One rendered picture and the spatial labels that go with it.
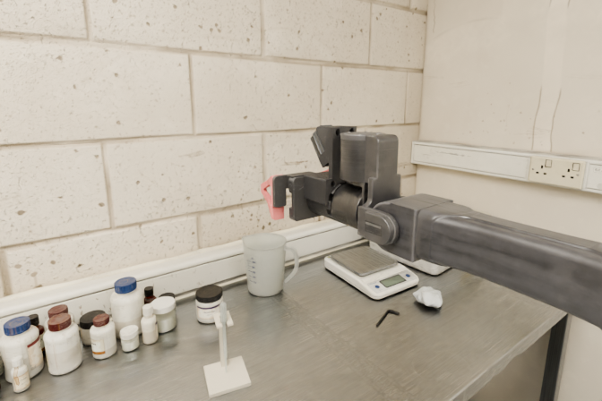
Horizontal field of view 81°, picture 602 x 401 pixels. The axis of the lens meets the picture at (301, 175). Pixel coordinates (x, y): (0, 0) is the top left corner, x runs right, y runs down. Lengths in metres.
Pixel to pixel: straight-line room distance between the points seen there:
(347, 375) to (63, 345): 0.57
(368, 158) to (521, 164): 1.01
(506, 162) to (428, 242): 1.05
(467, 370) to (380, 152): 0.59
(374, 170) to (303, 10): 0.87
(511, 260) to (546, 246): 0.03
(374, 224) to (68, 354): 0.71
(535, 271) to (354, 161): 0.21
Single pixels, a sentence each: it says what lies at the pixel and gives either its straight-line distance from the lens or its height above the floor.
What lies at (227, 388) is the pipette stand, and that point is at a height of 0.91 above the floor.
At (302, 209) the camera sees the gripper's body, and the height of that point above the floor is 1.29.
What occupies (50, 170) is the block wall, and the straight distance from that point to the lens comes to 0.98.
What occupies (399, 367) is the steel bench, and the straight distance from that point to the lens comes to 0.86.
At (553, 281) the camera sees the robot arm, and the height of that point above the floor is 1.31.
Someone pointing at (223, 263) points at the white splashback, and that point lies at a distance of 1.10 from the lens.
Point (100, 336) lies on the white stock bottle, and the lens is 0.92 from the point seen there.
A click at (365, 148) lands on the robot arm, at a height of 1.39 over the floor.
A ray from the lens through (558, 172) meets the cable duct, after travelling 1.35.
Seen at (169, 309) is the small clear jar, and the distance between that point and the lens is 0.95.
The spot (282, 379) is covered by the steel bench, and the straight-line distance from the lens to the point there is 0.81.
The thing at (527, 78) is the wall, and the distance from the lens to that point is 1.44.
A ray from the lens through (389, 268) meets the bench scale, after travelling 1.17.
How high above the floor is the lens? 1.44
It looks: 12 degrees down
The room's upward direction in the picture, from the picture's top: straight up
